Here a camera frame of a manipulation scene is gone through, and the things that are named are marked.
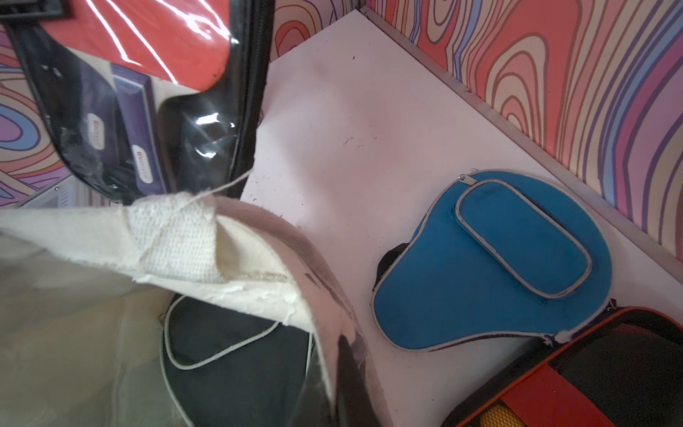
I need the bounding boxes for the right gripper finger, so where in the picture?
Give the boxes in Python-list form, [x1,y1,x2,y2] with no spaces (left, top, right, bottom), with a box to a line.
[336,336,381,427]

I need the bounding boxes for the blue paddle case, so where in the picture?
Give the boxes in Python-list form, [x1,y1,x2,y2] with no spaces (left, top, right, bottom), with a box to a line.
[371,170,613,352]

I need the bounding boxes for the black red paddle case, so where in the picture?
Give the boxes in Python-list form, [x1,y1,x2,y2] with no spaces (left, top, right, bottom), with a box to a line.
[444,307,682,426]

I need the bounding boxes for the white canvas tote bag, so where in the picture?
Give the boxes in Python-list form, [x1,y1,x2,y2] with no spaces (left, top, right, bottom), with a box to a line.
[1,193,391,426]

